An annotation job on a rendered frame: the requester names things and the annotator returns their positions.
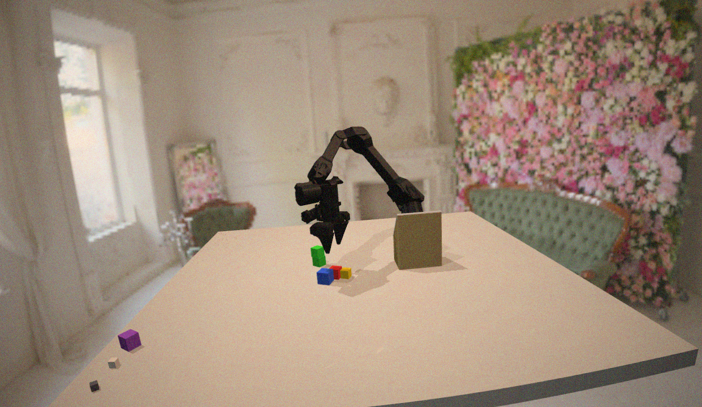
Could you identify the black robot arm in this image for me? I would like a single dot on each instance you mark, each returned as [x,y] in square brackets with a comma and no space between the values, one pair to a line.
[407,197]

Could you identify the purple cube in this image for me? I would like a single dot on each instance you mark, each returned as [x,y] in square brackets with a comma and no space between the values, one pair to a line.
[129,340]

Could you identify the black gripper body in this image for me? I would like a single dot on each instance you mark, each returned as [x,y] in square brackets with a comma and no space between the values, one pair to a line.
[330,215]

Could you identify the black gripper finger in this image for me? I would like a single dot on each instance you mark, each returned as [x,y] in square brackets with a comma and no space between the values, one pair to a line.
[339,229]
[326,241]

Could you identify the blue block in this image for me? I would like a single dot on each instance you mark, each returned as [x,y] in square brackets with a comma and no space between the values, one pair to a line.
[325,276]

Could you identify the red block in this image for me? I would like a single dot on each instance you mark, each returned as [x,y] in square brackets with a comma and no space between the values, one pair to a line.
[336,271]

